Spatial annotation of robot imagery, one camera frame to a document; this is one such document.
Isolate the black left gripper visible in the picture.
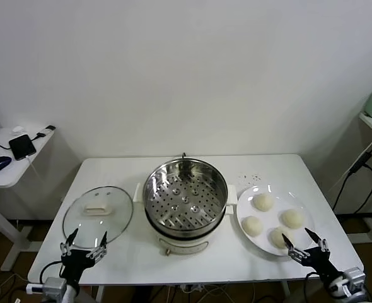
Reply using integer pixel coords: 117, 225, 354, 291
60, 229, 108, 284

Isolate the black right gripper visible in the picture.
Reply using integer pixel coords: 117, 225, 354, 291
281, 227, 344, 284

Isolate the white steamed baozi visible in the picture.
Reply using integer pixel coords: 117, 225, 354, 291
279, 208, 305, 229
252, 193, 276, 213
269, 227, 296, 249
241, 216, 264, 237

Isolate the round glass pot lid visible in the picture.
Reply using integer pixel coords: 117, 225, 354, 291
62, 185, 134, 249

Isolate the stainless steel steamer basket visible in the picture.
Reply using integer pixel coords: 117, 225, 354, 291
142, 158, 230, 234

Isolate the white round plate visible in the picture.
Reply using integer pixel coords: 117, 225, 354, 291
236, 185, 317, 256

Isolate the white side desk with phone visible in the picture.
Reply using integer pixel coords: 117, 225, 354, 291
0, 126, 81, 273

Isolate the white power strip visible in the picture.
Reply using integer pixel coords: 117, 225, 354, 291
179, 283, 206, 293

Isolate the black smartphone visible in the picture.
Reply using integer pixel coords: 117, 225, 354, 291
8, 133, 37, 161

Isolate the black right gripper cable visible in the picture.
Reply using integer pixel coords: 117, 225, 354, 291
303, 272, 320, 303

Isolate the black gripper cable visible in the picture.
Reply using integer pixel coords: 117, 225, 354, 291
303, 272, 320, 303
39, 260, 64, 287

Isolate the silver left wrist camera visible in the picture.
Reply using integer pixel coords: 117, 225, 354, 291
25, 277, 67, 295

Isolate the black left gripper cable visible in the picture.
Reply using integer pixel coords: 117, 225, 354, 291
39, 260, 64, 287

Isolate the thin white cable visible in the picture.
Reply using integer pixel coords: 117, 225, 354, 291
327, 136, 372, 194

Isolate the white charging cable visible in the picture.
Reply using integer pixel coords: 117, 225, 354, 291
24, 154, 45, 187

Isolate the black power cable with brick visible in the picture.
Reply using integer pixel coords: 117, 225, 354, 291
332, 131, 372, 215

